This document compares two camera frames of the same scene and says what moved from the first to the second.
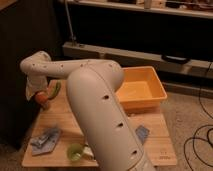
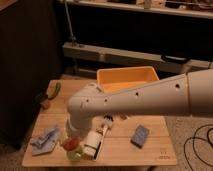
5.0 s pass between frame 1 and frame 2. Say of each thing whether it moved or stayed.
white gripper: moved
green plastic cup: stayed
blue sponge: stayed
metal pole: stayed
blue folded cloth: stayed
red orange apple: moved
